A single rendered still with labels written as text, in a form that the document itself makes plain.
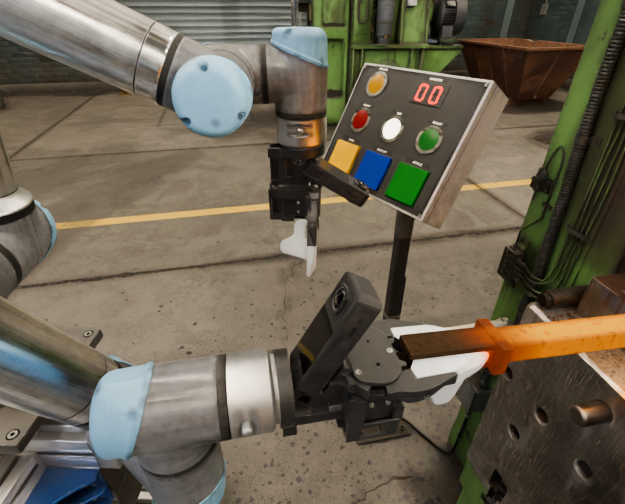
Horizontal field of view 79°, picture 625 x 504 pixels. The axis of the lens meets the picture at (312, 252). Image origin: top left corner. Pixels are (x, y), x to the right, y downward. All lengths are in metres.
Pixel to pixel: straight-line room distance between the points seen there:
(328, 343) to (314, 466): 1.17
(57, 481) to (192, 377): 0.48
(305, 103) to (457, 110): 0.36
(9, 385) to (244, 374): 0.19
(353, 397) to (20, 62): 8.68
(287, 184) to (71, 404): 0.40
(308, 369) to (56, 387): 0.23
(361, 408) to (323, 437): 1.16
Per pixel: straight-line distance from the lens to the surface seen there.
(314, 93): 0.56
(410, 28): 5.36
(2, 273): 0.71
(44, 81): 8.80
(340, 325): 0.32
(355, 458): 1.50
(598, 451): 0.68
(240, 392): 0.35
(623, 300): 0.66
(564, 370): 0.68
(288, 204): 0.61
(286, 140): 0.57
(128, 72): 0.44
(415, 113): 0.86
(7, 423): 0.72
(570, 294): 0.70
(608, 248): 0.86
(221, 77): 0.40
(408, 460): 1.53
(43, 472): 0.83
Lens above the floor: 1.31
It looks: 33 degrees down
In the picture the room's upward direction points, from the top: straight up
